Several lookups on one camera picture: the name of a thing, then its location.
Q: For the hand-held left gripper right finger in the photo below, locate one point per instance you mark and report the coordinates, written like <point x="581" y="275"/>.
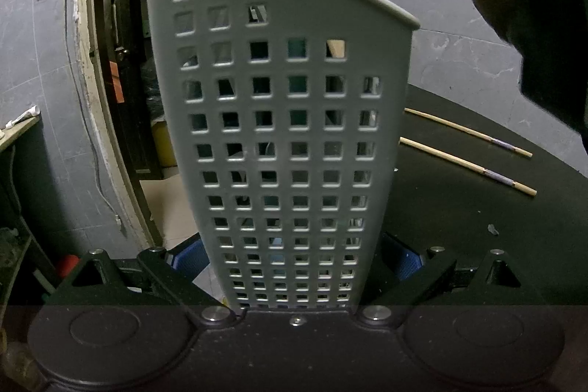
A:
<point x="404" y="259"/>

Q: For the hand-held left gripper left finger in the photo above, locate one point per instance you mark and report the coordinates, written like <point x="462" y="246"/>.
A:
<point x="186" y="259"/>

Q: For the white paper scrap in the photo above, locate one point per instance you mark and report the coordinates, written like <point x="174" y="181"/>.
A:
<point x="492" y="230"/>

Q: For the yellow jerrycan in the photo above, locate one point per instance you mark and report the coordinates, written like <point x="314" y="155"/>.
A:
<point x="165" y="144"/>

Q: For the red-lidded jar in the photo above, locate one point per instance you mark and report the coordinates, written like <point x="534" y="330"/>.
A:
<point x="68" y="265"/>

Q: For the orange door tag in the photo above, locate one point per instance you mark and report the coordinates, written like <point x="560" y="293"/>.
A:
<point x="117" y="84"/>

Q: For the wooden side shelf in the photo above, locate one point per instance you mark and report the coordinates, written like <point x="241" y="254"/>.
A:
<point x="18" y="135"/>

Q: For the white tube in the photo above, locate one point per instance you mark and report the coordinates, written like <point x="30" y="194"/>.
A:
<point x="23" y="118"/>

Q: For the dark wooden door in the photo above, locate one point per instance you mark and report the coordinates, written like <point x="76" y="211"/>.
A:
<point x="119" y="29"/>

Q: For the door frame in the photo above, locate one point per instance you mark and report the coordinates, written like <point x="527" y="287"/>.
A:
<point x="87" y="75"/>

